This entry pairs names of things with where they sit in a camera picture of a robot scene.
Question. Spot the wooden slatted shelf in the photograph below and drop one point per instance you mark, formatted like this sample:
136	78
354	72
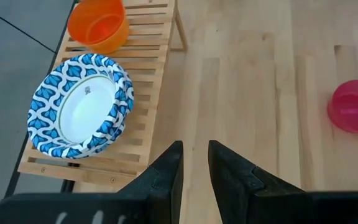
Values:
148	77

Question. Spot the pink translucent plastic bowl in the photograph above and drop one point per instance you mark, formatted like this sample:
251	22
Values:
354	107

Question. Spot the orange plastic bowl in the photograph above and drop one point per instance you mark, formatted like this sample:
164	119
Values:
101	28

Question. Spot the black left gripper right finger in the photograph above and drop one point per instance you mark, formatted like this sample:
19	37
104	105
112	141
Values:
259	202

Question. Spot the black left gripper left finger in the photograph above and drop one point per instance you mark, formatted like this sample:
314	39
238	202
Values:
120	207

